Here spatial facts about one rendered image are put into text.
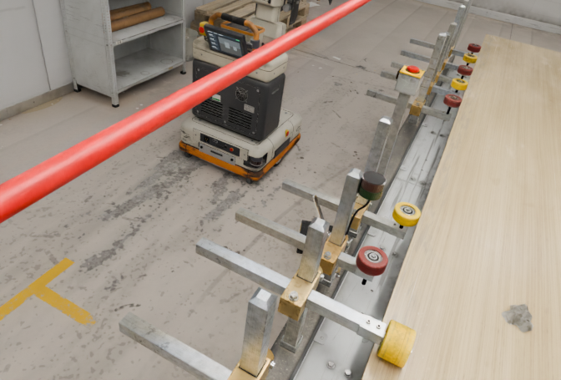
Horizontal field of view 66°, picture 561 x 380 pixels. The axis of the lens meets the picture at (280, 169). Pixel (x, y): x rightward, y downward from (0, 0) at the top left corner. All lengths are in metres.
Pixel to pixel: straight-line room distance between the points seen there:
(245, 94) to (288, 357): 1.73
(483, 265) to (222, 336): 1.19
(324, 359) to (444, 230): 0.51
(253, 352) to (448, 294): 0.57
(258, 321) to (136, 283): 1.56
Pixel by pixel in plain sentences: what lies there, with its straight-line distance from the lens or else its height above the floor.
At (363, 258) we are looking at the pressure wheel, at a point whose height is 0.91.
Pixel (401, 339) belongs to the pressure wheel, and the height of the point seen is 0.98.
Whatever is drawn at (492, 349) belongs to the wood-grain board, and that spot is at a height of 0.90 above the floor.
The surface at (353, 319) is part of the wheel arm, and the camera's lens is 0.97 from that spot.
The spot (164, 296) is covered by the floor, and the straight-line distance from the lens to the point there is 2.18.
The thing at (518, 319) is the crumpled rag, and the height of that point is 0.91.
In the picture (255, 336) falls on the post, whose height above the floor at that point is 1.08.
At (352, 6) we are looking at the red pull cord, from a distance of 0.32.
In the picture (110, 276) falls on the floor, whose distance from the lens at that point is 2.30.
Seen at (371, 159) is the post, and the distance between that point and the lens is 1.34.
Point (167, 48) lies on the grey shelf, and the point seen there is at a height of 0.19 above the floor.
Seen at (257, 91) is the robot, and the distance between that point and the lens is 2.54.
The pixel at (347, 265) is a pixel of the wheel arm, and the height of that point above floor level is 0.85.
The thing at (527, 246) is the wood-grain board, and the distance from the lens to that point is 1.47.
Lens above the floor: 1.71
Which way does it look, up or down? 35 degrees down
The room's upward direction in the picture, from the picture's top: 9 degrees clockwise
